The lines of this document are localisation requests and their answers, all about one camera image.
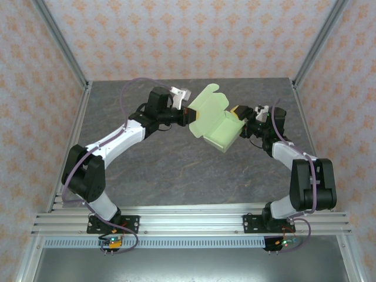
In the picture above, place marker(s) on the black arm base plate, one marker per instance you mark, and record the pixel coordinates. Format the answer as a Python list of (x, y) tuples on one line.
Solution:
[(132, 223), (249, 223)]

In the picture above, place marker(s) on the light green paper box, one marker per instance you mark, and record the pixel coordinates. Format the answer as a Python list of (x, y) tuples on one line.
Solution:
[(220, 132)]

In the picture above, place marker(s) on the small circuit board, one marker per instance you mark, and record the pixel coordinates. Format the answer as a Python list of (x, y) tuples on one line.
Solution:
[(286, 242), (113, 242)]

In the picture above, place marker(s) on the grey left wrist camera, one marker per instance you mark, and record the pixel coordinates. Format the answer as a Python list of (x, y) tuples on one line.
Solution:
[(180, 95)]

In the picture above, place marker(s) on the aluminium side rail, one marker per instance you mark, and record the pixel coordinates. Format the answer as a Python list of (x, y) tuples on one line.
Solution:
[(302, 117), (79, 117)]

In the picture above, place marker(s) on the grey metal sheet panel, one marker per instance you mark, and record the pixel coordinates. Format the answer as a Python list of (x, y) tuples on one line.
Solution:
[(188, 264)]

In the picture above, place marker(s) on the aluminium mounting beam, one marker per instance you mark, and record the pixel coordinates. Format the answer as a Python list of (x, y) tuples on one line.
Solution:
[(191, 220)]

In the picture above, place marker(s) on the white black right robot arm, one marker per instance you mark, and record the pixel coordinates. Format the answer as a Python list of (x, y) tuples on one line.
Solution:
[(282, 152)]

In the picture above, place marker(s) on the aluminium frame post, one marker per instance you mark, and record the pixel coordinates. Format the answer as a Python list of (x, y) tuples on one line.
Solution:
[(321, 38), (60, 38)]

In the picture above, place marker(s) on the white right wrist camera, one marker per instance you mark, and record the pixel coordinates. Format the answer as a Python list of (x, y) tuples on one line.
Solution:
[(261, 113)]

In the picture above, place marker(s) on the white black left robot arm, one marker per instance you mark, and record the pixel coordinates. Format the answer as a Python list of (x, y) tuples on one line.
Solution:
[(117, 141)]

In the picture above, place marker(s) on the short aluminium frame leg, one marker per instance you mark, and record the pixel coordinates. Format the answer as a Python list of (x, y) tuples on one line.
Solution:
[(349, 261), (29, 261)]

